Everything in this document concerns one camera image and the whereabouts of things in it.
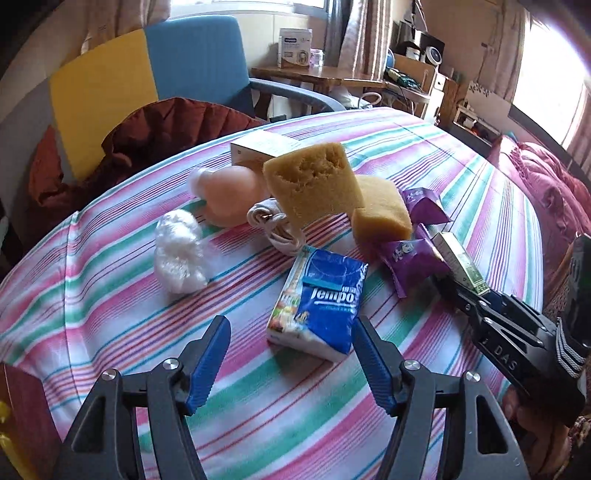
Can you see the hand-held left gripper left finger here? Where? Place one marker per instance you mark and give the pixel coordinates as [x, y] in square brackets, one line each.
[210, 364]

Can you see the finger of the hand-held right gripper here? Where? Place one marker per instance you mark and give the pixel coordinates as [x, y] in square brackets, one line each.
[461, 300]
[512, 309]

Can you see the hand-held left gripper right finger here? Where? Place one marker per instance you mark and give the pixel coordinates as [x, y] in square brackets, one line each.
[374, 364]

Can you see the small green and cream box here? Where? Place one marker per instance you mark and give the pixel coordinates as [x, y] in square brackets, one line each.
[457, 258]

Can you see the blue tissue pack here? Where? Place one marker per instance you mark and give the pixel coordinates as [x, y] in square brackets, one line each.
[318, 309]

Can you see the smooth yellow sponge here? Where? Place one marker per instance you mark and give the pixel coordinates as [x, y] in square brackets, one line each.
[381, 212]

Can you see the peach plastic bottle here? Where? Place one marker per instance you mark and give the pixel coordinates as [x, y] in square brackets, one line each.
[231, 194]

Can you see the cream cardboard box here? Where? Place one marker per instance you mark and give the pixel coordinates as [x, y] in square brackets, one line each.
[254, 147]

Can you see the person's right hand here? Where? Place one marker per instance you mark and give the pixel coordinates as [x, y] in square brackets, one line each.
[531, 415]

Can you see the purple candy packet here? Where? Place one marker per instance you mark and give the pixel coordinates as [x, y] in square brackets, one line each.
[408, 258]
[425, 205]

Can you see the striped bed sheet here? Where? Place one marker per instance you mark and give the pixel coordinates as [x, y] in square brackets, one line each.
[138, 300]

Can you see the pink quilt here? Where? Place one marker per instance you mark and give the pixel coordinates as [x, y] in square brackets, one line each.
[545, 184]

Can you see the porous yellow sponge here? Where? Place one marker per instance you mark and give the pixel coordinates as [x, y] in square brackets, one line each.
[309, 184]

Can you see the reddish wooden board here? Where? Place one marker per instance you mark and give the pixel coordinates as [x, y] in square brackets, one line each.
[25, 415]

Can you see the wooden cabinet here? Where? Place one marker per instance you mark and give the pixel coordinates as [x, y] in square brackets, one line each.
[413, 71]

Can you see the maroon jacket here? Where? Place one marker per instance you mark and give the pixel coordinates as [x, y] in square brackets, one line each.
[161, 134]

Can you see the small white fan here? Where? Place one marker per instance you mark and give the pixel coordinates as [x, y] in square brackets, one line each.
[433, 54]

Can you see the wooden side table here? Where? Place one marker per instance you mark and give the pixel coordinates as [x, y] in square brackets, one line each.
[314, 74]

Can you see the small pink jar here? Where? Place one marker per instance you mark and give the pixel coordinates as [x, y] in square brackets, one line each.
[317, 57]

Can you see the patterned beige curtain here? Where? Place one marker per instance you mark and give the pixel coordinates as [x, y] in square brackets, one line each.
[367, 32]

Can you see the white product box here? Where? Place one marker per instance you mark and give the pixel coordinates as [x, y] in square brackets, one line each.
[294, 48]

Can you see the blue and yellow armchair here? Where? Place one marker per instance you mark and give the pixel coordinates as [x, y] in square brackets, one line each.
[194, 55]

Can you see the plain beige curtain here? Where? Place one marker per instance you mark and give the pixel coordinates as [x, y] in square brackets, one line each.
[129, 23]

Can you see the window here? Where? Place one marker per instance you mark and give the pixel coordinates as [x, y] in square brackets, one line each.
[249, 7]

